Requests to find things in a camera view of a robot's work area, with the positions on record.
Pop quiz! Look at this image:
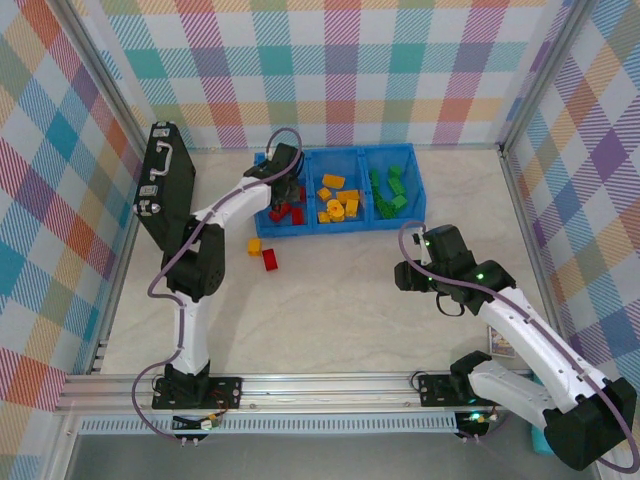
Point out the blue plastic bin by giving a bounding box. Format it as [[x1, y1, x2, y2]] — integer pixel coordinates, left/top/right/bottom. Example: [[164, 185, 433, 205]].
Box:
[[363, 143, 429, 232], [253, 149, 316, 237], [308, 147, 372, 235]]

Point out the small printed card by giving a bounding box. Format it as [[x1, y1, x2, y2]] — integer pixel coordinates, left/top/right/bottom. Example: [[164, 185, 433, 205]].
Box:
[[486, 324, 516, 358]]

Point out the black briefcase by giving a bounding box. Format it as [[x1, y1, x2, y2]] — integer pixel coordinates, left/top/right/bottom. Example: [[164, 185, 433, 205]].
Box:
[[133, 121, 197, 256]]

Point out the small wiring connector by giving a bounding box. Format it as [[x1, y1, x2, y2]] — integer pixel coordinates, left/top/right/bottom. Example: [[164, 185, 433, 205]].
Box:
[[172, 412, 224, 447], [455, 409, 501, 444]]

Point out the teal cylindrical tool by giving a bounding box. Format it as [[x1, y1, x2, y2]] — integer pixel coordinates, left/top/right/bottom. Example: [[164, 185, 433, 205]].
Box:
[[530, 375, 555, 456]]

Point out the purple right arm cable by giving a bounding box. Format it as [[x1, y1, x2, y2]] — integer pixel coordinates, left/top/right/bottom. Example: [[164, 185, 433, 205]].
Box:
[[397, 221, 635, 472]]

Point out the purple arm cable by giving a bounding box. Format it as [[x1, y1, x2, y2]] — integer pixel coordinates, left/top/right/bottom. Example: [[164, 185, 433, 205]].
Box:
[[397, 221, 635, 472], [131, 127, 305, 442]]

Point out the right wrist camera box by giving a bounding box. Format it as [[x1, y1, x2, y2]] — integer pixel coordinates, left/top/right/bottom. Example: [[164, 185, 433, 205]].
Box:
[[413, 230, 432, 266]]

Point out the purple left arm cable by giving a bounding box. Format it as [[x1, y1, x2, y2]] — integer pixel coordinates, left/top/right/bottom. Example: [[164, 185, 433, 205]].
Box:
[[131, 127, 305, 442]]

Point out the black looped wire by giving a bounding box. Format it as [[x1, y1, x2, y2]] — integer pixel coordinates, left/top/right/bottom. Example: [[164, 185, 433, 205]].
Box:
[[433, 292, 467, 317]]

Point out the aluminium frame beam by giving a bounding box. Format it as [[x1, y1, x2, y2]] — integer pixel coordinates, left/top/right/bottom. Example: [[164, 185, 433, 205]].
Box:
[[498, 143, 574, 371], [89, 144, 154, 376]]

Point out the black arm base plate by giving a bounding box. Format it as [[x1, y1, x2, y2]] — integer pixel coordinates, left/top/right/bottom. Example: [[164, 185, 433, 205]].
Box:
[[417, 373, 511, 407], [151, 375, 245, 412]]

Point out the aluminium mounting rail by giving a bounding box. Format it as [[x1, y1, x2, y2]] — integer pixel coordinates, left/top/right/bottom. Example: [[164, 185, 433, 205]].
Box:
[[53, 372, 604, 416]]

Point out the white slotted cable duct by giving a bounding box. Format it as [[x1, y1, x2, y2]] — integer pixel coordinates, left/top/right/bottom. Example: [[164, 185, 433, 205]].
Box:
[[78, 417, 460, 436]]

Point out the aluminium frame post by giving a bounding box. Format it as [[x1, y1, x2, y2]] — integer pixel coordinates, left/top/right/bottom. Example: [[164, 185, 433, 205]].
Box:
[[499, 0, 596, 151], [59, 0, 151, 151]]

